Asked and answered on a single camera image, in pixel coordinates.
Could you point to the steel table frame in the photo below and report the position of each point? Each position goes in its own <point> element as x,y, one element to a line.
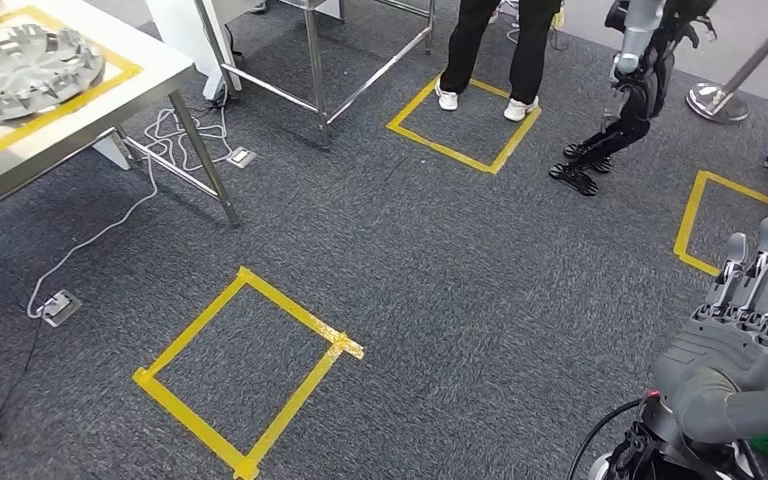
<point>316,79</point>

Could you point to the person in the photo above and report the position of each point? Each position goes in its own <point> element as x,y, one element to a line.
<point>470,40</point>

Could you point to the silver floor socket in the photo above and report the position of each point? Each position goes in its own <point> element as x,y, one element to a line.
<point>241,157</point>
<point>60,308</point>

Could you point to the yellow floor tape outline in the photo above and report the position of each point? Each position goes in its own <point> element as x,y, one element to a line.
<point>493,169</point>
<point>246,277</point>
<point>687,218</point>

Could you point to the black and silver humanoid robot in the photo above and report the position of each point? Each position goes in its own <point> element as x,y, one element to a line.
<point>636,99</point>

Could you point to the chrome stanchion base with pole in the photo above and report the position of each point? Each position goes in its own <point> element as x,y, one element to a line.
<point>715,102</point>

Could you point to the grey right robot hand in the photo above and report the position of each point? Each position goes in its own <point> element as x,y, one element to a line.
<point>735,358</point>

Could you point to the grey plastic wheel cover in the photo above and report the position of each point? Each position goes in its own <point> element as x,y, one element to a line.
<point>26,73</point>

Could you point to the steel workbench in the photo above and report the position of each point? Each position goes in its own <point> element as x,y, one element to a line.
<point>152,63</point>

